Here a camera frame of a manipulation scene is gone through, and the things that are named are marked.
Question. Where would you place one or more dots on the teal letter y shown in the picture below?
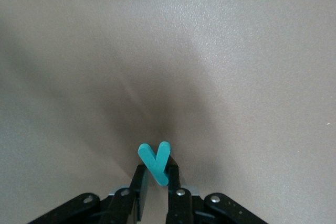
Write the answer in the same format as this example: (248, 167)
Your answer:
(156, 166)

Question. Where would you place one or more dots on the brown table mat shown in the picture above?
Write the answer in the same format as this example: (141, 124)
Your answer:
(78, 24)

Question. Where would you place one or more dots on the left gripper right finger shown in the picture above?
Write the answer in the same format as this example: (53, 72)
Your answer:
(183, 208)

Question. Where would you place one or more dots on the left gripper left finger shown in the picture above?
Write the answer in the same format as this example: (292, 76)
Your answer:
(123, 205)

